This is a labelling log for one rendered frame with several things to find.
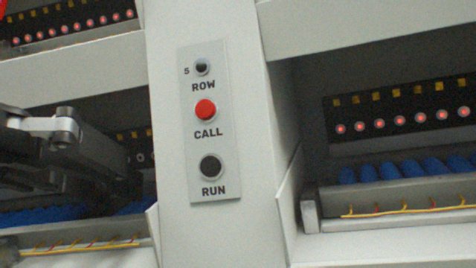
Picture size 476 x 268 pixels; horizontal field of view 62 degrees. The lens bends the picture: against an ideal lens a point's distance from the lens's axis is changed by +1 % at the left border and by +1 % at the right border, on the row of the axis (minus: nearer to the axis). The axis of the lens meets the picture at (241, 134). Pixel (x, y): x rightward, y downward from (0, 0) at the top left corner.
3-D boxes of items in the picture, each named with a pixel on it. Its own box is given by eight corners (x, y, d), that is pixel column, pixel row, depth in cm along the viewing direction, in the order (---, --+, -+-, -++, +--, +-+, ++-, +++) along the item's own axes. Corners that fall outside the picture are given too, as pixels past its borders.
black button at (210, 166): (220, 176, 29) (219, 153, 29) (200, 178, 29) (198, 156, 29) (224, 176, 30) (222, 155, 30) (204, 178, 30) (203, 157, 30)
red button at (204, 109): (215, 117, 29) (213, 97, 29) (195, 120, 30) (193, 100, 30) (219, 120, 30) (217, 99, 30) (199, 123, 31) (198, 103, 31)
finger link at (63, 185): (64, 192, 35) (56, 193, 36) (109, 205, 42) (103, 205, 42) (68, 160, 36) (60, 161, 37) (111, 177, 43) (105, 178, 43)
